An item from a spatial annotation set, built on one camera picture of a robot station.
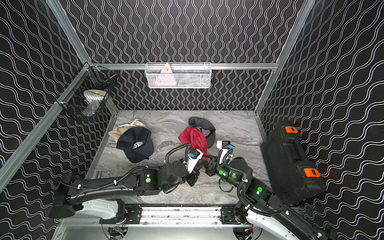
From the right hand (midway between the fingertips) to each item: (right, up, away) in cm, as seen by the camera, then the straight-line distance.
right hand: (199, 155), depth 64 cm
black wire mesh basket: (-66, +44, +30) cm, 85 cm away
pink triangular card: (-19, +42, +26) cm, 53 cm away
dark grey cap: (+6, +11, +43) cm, 45 cm away
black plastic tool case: (+41, -8, +5) cm, 42 cm away
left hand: (+2, -3, 0) cm, 4 cm away
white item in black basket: (-56, +28, +18) cm, 65 cm away
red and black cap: (-1, +7, +1) cm, 7 cm away
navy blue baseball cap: (-39, +1, +31) cm, 50 cm away
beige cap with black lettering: (-49, +10, +30) cm, 58 cm away
